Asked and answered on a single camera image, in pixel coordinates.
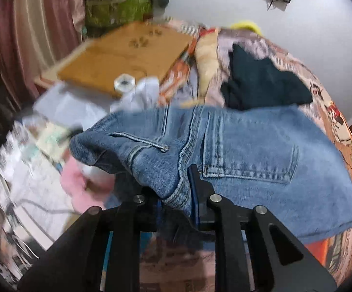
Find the cream plush toy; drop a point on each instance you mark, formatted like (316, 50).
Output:
(205, 60)

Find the printed blanket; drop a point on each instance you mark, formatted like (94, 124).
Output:
(288, 67)

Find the pink striped curtain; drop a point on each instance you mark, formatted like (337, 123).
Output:
(27, 27)

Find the white cloth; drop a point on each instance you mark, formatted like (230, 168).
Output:
(103, 100)

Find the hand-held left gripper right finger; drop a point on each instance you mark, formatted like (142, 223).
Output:
(194, 194)

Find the dark teal folded garment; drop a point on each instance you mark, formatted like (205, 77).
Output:
(259, 80)

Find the pink fluffy cloth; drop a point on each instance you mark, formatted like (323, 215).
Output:
(83, 188)

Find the yellow plush toy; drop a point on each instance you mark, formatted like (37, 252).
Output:
(247, 25)

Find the green storage basket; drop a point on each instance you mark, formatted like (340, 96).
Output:
(116, 7)

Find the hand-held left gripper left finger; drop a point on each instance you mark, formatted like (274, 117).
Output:
(151, 204)

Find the blue denim pants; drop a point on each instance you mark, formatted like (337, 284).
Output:
(249, 146)

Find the clear hexagonal jar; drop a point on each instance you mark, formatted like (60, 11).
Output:
(124, 84)

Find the wooden board with paw prints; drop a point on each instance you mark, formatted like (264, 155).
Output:
(124, 56)

